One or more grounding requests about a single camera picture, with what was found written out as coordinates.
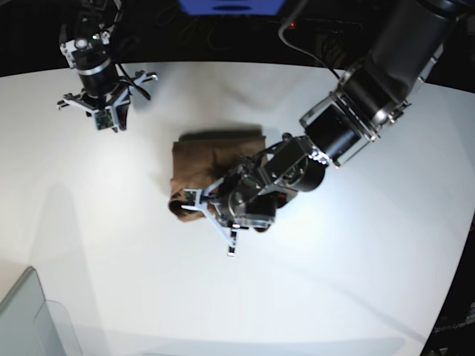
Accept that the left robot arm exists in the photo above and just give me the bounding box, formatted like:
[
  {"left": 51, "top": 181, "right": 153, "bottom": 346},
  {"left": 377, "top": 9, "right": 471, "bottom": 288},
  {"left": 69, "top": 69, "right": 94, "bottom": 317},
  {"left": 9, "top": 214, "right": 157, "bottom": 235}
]
[{"left": 181, "top": 1, "right": 474, "bottom": 256}]

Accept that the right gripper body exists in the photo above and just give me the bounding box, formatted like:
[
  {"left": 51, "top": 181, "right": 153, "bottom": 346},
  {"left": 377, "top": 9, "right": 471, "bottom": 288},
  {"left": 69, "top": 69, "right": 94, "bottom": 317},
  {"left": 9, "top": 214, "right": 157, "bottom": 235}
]
[{"left": 56, "top": 70, "right": 157, "bottom": 115}]

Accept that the grey plastic tray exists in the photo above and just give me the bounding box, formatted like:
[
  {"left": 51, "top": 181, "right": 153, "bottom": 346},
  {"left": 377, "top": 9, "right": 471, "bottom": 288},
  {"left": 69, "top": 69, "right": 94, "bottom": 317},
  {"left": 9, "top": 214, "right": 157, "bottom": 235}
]
[{"left": 1, "top": 267, "right": 83, "bottom": 355}]

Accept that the blue bin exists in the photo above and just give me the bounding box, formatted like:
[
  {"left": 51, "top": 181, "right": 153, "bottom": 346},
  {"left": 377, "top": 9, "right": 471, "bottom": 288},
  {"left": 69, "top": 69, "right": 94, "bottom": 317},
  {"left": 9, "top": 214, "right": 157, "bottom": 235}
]
[{"left": 178, "top": 0, "right": 284, "bottom": 16}]

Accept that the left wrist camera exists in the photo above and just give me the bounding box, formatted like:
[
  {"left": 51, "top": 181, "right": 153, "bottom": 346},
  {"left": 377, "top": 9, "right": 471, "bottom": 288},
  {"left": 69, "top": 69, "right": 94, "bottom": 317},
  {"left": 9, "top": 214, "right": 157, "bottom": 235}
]
[{"left": 183, "top": 188, "right": 203, "bottom": 207}]

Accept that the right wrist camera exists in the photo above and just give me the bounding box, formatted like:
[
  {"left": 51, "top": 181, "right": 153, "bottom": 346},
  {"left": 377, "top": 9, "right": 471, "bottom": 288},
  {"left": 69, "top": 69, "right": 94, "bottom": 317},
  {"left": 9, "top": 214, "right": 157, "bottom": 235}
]
[{"left": 92, "top": 108, "right": 120, "bottom": 133}]

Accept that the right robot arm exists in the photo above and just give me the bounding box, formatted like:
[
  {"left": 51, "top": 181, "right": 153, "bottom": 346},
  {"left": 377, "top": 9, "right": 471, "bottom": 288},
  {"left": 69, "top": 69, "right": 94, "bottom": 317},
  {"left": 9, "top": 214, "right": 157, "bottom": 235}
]
[{"left": 57, "top": 1, "right": 157, "bottom": 116}]

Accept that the brown t-shirt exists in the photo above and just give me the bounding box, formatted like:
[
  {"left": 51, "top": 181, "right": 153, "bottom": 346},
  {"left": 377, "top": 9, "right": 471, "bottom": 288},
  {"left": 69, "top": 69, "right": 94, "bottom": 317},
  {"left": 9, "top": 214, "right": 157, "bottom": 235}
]
[{"left": 168, "top": 128, "right": 266, "bottom": 223}]

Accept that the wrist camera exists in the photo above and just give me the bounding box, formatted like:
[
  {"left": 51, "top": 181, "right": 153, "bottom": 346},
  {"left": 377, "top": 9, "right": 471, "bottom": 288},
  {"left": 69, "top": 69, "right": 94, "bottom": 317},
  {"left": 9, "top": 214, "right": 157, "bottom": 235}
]
[
  {"left": 92, "top": 108, "right": 120, "bottom": 133},
  {"left": 183, "top": 188, "right": 203, "bottom": 207}
]

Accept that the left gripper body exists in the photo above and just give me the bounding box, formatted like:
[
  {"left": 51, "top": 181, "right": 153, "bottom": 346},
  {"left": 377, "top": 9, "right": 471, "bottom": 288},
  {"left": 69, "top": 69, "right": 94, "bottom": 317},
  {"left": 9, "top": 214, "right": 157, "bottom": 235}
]
[{"left": 181, "top": 177, "right": 249, "bottom": 257}]

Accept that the black power strip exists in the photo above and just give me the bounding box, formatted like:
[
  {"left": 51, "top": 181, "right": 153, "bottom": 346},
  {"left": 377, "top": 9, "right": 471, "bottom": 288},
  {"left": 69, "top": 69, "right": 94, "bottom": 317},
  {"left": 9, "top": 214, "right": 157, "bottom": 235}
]
[{"left": 285, "top": 17, "right": 362, "bottom": 33}]

